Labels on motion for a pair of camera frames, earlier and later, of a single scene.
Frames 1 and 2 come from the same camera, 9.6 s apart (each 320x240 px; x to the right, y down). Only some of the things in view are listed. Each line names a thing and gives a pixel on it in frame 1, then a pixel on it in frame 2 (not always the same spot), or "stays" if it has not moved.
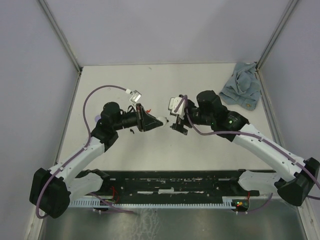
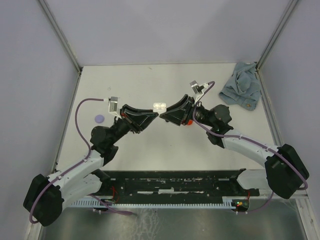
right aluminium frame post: x=291 y=6 stays
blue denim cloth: x=243 y=88 stays
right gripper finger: x=179 y=128 -> x=175 y=116
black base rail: x=207 y=184 stays
